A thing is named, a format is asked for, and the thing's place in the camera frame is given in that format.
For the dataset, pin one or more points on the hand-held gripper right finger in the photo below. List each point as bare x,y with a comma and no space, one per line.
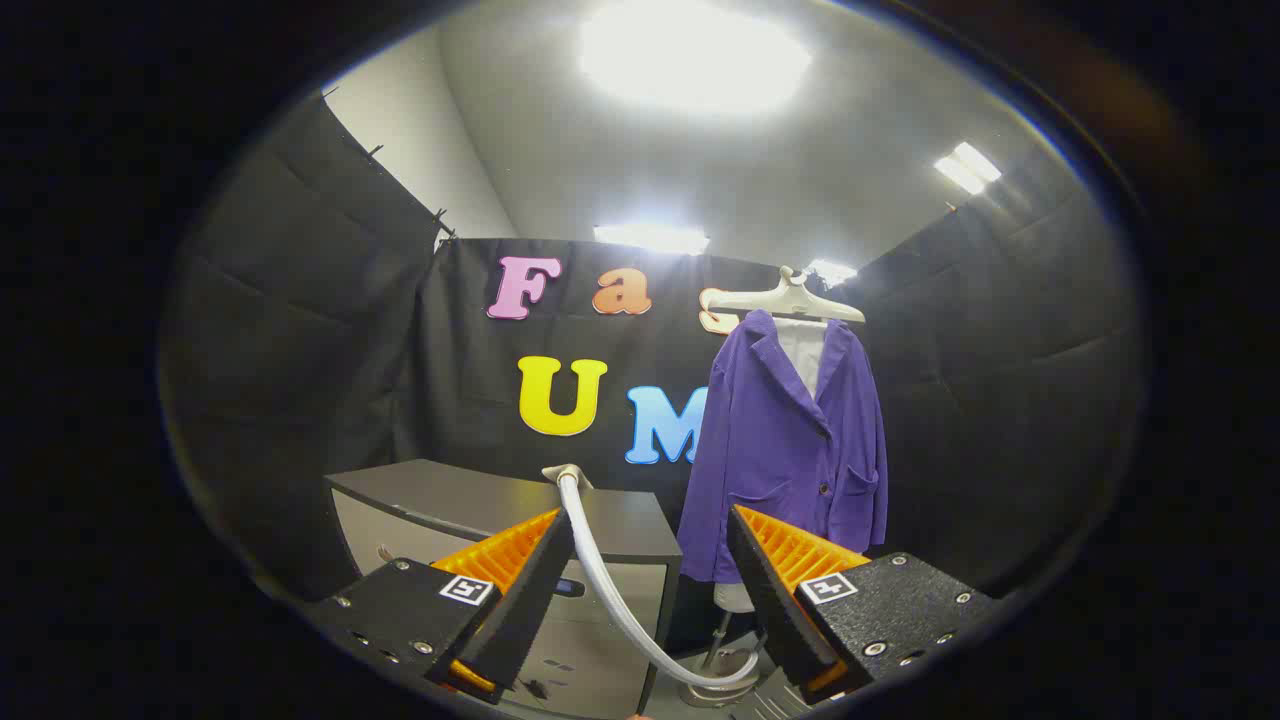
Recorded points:
765,600

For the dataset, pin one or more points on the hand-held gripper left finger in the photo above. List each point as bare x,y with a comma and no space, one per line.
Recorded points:
530,600

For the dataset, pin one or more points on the garment steamer base with pole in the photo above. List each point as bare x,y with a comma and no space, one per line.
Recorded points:
715,693

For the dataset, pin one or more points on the white garment steamer head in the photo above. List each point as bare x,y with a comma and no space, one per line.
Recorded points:
566,474

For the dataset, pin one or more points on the grey cabinet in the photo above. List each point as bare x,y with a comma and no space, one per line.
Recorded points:
450,500

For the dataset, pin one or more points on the white plastic hanger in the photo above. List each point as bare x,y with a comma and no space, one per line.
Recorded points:
790,295

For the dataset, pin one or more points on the double ceiling light panel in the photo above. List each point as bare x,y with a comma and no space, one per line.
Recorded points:
965,167

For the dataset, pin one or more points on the large ceiling light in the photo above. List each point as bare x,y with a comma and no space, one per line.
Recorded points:
690,50

